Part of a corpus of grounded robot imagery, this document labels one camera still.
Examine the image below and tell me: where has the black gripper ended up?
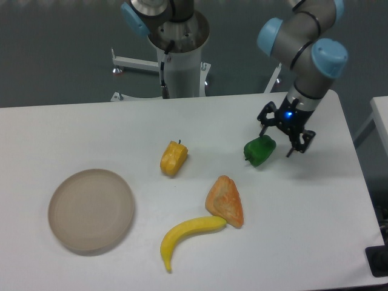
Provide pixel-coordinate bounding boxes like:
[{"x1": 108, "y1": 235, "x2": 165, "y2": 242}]
[{"x1": 256, "y1": 99, "x2": 316, "y2": 158}]

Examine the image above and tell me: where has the green bell pepper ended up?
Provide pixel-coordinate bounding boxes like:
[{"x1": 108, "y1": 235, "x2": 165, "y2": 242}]
[{"x1": 243, "y1": 135, "x2": 276, "y2": 167}]

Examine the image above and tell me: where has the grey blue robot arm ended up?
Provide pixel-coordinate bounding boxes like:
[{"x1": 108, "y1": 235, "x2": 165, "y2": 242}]
[{"x1": 121, "y1": 1, "x2": 348, "y2": 153}]

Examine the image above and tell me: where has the yellow bell pepper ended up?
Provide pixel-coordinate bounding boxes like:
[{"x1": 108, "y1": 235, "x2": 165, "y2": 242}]
[{"x1": 159, "y1": 140, "x2": 188, "y2": 176}]

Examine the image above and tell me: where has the white side table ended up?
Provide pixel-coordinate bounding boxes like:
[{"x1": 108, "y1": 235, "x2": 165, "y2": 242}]
[{"x1": 353, "y1": 96, "x2": 388, "y2": 151}]

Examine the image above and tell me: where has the orange triangular pastry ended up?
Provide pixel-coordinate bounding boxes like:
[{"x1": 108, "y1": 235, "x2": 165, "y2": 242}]
[{"x1": 205, "y1": 175, "x2": 244, "y2": 229}]

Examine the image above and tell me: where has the yellow banana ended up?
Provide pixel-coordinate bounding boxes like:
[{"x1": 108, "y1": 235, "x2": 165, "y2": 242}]
[{"x1": 160, "y1": 216, "x2": 227, "y2": 273}]

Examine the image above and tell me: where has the black device at table edge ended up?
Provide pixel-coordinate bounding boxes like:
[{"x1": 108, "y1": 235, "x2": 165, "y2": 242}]
[{"x1": 365, "y1": 245, "x2": 388, "y2": 278}]

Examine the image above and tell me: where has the beige round plate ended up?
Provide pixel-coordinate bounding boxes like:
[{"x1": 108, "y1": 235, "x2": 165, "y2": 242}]
[{"x1": 48, "y1": 169, "x2": 135, "y2": 256}]

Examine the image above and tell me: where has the black cable on pedestal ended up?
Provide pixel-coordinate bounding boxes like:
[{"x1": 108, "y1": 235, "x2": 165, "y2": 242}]
[{"x1": 159, "y1": 40, "x2": 175, "y2": 99}]

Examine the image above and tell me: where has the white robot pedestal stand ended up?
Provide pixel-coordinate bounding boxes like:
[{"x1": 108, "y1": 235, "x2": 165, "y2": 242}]
[{"x1": 109, "y1": 10, "x2": 284, "y2": 102}]

